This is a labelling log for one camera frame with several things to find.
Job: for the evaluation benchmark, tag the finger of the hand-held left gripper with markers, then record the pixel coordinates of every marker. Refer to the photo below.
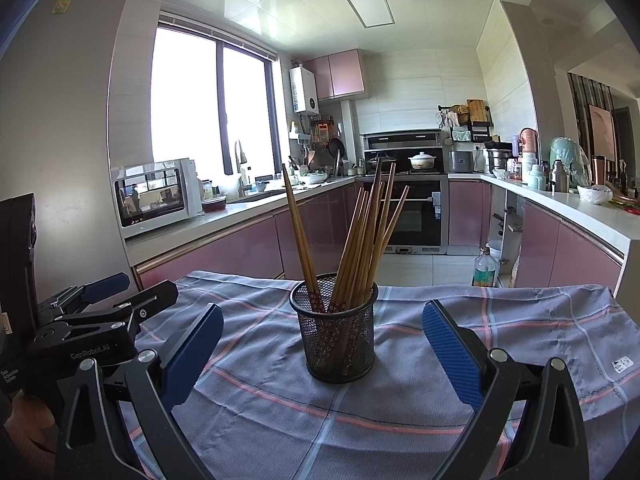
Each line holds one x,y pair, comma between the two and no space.
150,297
107,287

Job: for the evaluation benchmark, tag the red bowl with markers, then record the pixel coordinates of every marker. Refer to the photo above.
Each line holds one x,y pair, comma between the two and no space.
214,205

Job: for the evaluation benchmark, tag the black built-in oven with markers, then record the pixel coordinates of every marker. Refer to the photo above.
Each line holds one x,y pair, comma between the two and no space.
425,220

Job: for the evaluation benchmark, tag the steel kitchen faucet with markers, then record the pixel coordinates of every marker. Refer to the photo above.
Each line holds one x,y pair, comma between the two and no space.
241,155

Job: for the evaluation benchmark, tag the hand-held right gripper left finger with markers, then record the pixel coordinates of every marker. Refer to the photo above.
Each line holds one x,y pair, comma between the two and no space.
195,355

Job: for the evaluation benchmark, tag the wooden cutting board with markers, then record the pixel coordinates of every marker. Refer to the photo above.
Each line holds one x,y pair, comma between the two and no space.
476,110

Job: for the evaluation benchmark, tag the steel thermos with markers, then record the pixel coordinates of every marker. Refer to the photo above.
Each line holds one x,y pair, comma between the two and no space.
560,177

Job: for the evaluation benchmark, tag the pink kitchen base cabinets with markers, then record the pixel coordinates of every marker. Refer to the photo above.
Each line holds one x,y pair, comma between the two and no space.
550,245
240,245

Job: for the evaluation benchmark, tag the cooking oil bottle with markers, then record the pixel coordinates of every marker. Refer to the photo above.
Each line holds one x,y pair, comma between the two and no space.
484,272

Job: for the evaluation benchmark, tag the white casserole pot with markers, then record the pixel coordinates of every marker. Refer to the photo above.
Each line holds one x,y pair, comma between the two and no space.
422,161

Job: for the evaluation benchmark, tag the grey refrigerator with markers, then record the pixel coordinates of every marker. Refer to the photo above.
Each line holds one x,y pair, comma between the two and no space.
60,125

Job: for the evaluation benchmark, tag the white dish with greens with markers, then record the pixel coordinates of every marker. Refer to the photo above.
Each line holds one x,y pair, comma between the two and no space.
315,178

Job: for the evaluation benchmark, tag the pink wall cabinet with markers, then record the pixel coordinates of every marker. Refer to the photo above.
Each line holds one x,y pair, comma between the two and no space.
340,75

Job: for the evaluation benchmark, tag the teal bottle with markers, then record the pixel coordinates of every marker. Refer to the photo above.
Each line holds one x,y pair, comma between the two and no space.
537,179

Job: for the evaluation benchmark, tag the brown tumbler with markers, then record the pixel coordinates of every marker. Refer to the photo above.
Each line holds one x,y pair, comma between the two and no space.
599,170

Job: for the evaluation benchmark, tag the hanging frying pan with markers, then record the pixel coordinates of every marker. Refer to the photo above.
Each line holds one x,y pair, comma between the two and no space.
336,147

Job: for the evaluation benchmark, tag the white countertop oven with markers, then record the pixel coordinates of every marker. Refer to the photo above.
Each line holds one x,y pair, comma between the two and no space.
150,200

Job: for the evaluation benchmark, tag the white bucket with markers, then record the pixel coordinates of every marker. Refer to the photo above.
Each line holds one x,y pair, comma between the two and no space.
496,252

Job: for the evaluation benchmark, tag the steel stock pot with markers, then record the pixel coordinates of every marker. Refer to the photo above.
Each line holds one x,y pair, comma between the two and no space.
500,159

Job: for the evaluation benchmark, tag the black pot with lid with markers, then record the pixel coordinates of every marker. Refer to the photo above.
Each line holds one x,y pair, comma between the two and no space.
372,166

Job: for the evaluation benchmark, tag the ceiling light panel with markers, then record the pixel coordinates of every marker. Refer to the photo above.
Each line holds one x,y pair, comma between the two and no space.
369,9

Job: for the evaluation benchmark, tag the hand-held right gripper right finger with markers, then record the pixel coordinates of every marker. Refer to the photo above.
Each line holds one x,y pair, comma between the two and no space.
450,355

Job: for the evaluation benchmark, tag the teal plastic-covered appliance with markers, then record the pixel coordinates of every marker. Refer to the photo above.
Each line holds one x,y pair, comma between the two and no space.
572,157

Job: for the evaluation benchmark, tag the kitchen window dark frame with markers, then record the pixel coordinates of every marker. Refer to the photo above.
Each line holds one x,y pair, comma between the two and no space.
190,110

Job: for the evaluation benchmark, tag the steel range hood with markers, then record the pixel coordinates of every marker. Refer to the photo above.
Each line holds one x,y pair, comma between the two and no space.
405,140

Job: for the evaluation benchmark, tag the person's left forearm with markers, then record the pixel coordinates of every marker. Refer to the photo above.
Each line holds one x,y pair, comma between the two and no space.
32,412

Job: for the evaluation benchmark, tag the white water heater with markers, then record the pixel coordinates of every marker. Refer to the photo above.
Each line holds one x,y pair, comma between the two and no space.
304,90

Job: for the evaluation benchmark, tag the blue-grey checked cloth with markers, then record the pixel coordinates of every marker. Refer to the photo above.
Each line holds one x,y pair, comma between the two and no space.
400,410

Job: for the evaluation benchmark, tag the pink kettle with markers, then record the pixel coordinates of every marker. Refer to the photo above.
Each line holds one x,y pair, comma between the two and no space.
529,141

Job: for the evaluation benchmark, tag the black mesh holder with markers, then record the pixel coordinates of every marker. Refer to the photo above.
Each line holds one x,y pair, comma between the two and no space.
340,350

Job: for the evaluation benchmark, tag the black wall rack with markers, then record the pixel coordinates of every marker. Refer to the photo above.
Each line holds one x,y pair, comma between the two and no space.
462,131

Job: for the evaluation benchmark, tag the bunch of wooden chopsticks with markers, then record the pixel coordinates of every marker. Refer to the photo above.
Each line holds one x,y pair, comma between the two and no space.
352,255

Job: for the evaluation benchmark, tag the white bowl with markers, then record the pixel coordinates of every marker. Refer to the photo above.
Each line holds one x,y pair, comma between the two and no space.
595,196

